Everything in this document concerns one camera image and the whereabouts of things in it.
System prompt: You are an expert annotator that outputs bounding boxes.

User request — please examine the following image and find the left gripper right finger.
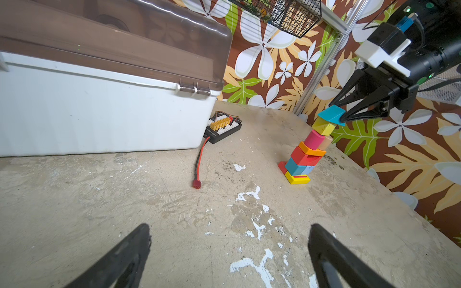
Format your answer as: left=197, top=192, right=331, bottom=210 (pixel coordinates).
left=308, top=223, right=393, bottom=288

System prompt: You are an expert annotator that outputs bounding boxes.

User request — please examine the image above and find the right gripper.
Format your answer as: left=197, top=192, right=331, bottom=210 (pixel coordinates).
left=328, top=46, right=444, bottom=124

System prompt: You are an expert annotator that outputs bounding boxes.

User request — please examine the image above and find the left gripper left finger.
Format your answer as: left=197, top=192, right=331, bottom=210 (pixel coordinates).
left=66, top=223, right=151, bottom=288

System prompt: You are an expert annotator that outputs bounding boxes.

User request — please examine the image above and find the teal triangular block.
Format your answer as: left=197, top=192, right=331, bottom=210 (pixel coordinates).
left=318, top=105, right=346, bottom=126

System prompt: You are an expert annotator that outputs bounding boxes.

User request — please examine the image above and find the yellow green cube block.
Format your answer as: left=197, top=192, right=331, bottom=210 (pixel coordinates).
left=312, top=116, right=337, bottom=136

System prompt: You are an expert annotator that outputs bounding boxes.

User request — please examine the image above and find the natural wood cylinder block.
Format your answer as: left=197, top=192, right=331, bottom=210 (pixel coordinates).
left=318, top=136, right=333, bottom=151

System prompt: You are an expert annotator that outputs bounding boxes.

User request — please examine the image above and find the pink half-round block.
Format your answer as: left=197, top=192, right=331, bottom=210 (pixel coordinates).
left=304, top=130, right=325, bottom=150

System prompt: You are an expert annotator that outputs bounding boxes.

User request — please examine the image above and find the orange cylinder block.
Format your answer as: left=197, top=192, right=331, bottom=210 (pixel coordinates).
left=298, top=142, right=326, bottom=157

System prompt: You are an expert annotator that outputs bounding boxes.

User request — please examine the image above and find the red arch block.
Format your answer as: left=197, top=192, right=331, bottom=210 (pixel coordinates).
left=291, top=146, right=322, bottom=166

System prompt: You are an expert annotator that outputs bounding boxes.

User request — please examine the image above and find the light blue cube block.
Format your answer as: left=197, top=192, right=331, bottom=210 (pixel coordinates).
left=300, top=166, right=315, bottom=175

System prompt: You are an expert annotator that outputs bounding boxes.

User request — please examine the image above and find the small teal cube block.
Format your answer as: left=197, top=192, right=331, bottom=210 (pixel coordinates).
left=285, top=158, right=307, bottom=176

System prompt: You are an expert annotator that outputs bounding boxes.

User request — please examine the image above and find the yellow striped block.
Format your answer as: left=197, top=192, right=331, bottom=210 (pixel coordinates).
left=285, top=172, right=310, bottom=185

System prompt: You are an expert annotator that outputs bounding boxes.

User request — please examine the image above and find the red rectangular block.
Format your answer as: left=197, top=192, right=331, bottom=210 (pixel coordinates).
left=278, top=162, right=287, bottom=175

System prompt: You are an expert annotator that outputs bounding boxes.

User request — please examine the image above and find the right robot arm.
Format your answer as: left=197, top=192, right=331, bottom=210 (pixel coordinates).
left=330, top=1, right=461, bottom=124

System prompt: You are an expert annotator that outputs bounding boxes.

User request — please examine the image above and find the white mesh basket right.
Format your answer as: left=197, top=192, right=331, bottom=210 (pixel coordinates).
left=417, top=64, right=461, bottom=106

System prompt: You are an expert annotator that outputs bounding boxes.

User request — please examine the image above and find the black charging board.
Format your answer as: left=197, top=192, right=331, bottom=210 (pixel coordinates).
left=204, top=111, right=242, bottom=144

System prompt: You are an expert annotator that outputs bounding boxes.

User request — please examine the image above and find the brown lid white toolbox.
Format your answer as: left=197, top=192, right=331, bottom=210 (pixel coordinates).
left=1, top=1, right=232, bottom=157

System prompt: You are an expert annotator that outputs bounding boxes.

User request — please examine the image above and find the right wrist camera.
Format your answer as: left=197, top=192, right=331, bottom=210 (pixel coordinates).
left=355, top=13, right=417, bottom=77

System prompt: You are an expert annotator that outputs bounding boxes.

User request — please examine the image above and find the black wire wall basket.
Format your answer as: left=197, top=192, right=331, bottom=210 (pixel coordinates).
left=232, top=0, right=322, bottom=38

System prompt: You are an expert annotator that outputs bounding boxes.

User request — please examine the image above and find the red black cable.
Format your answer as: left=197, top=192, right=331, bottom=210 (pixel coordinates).
left=191, top=136, right=211, bottom=190

